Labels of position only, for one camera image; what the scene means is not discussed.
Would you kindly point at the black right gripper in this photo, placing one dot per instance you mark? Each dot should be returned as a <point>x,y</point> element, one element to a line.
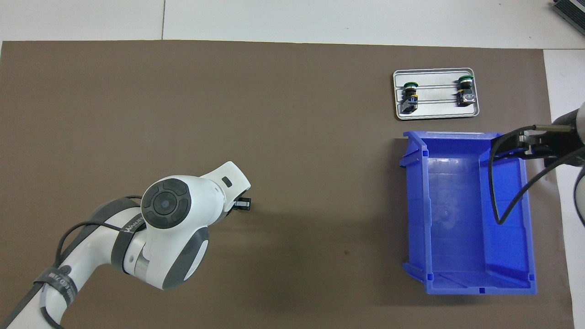
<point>562,146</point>

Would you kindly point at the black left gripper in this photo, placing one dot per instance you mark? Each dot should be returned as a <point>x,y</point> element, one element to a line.
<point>228,210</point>

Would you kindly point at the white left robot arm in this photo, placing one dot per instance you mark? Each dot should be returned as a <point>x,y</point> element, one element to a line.
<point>173,228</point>

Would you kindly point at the grey metal tray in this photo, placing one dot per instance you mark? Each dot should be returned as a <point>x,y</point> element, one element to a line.
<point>434,112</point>

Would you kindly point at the brown table mat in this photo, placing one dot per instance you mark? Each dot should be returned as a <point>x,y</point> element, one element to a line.
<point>320,137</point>

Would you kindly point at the blue plastic storage bin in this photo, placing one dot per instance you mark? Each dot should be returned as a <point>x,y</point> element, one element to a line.
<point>457,228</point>

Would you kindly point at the grey ribbed device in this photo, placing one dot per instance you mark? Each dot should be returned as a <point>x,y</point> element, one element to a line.
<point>571,11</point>

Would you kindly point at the green push button switch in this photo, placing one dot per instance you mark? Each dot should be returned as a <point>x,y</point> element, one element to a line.
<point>466,96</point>
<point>410,103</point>

